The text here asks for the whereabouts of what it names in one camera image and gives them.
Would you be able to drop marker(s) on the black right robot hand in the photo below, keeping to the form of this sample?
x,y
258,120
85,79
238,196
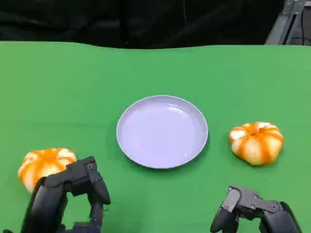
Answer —
x,y
245,201

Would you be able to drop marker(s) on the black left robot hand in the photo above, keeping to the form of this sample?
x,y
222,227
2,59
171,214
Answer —
x,y
52,194

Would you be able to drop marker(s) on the orange and white bread roll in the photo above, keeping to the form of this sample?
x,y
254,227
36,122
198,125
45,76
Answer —
x,y
257,143
41,163

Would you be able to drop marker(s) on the lilac plate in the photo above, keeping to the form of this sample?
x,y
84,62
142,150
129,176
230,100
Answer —
x,y
162,132

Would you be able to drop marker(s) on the black backdrop cloth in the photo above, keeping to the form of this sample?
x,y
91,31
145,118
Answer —
x,y
136,21

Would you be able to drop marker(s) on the grey metal frame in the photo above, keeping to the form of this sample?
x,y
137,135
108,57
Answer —
x,y
284,24

